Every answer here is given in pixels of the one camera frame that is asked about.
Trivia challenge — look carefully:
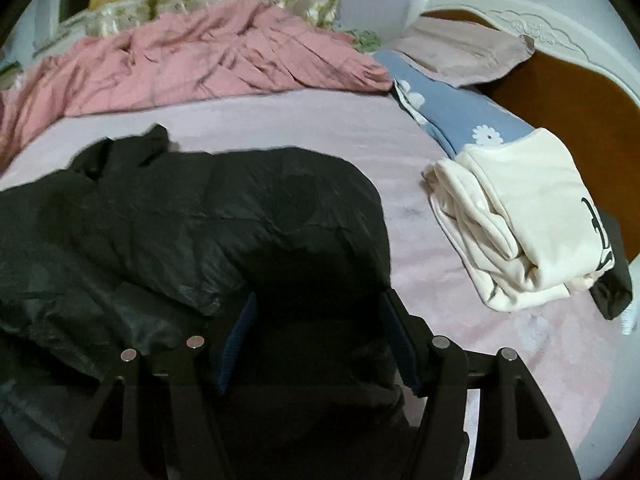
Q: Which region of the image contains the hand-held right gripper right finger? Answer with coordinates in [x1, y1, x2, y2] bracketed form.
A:
[379, 290, 581, 480]

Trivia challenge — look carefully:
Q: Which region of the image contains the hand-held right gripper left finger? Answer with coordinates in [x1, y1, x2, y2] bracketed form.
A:
[59, 292, 258, 480]

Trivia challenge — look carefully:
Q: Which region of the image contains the black puffer jacket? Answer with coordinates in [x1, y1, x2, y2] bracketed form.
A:
[0, 124, 471, 480]

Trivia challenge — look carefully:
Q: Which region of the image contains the cream folded garment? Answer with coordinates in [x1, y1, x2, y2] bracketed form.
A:
[422, 129, 618, 313]

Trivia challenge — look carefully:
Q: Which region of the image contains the dark folded cloth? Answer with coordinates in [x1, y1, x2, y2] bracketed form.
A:
[590, 210, 633, 321]

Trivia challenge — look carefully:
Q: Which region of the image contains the blue flowered pillow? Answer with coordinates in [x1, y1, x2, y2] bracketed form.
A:
[372, 49, 546, 161]

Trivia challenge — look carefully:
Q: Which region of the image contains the pink checked quilt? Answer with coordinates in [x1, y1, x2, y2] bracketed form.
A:
[0, 0, 393, 168]

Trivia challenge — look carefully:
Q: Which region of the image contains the white wooden headboard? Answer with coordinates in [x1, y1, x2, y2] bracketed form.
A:
[407, 0, 640, 266]

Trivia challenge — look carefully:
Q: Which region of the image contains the beige pillow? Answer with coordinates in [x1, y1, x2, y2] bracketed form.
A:
[387, 16, 536, 88]

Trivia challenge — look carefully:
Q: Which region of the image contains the green cloth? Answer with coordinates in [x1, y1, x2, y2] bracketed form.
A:
[345, 27, 383, 53]

